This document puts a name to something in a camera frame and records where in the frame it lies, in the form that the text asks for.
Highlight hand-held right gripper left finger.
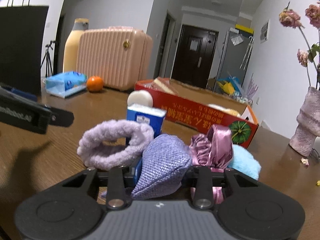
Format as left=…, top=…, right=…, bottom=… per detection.
left=59, top=165, right=143, bottom=210

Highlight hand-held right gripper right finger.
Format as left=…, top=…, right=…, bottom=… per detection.
left=186, top=165, right=260, bottom=210

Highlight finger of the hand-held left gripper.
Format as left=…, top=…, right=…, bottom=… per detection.
left=37, top=102, right=75, bottom=128
left=0, top=82, right=38, bottom=102

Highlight purple fluffy headband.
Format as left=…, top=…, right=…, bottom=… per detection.
left=77, top=119, right=154, bottom=171

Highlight pink satin scrunchie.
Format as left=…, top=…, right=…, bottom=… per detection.
left=189, top=124, right=234, bottom=204

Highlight purple woven pouch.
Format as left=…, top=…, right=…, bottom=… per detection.
left=131, top=134, right=193, bottom=200

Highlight light blue plush puff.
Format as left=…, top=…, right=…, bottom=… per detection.
left=229, top=145, right=262, bottom=180

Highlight small blue tissue packet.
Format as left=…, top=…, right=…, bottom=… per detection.
left=126, top=104, right=167, bottom=139

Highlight red cardboard box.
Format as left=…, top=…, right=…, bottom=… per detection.
left=134, top=77, right=260, bottom=148

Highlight white round sponge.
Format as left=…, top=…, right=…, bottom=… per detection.
left=127, top=90, right=153, bottom=108

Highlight blue tissue pack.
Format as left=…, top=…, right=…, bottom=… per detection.
left=45, top=71, right=88, bottom=98

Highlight black tripod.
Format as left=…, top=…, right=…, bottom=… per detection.
left=40, top=40, right=57, bottom=78

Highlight orange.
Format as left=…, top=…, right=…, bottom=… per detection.
left=86, top=76, right=104, bottom=92

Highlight black paper bag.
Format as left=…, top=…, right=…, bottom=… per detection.
left=0, top=0, right=50, bottom=97

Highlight yellow thermos bottle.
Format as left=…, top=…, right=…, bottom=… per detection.
left=62, top=18, right=90, bottom=73

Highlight pink ribbed suitcase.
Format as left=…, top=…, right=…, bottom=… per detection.
left=76, top=26, right=153, bottom=92

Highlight trolley rack with bottles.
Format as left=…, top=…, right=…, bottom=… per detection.
left=231, top=90, right=253, bottom=104

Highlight pile of blue yellow bags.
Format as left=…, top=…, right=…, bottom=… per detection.
left=216, top=76, right=243, bottom=95

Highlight brown cardboard box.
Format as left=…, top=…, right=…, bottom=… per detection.
left=206, top=76, right=218, bottom=90

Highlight pink ceramic vase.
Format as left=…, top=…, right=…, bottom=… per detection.
left=289, top=86, right=320, bottom=157

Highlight grey refrigerator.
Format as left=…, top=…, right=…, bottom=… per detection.
left=215, top=29, right=254, bottom=90

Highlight dark entrance door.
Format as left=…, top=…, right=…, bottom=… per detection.
left=171, top=24, right=219, bottom=85

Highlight folded umbrella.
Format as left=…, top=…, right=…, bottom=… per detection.
left=240, top=36, right=254, bottom=69

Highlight clear plastic bag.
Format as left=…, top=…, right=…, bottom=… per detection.
left=230, top=34, right=244, bottom=46

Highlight yellow box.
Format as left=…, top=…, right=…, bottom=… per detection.
left=235, top=17, right=254, bottom=33

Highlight dried pink roses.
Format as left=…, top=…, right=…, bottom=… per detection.
left=279, top=1, right=320, bottom=90

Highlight white wall panel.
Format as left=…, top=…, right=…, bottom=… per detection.
left=259, top=20, right=270, bottom=44

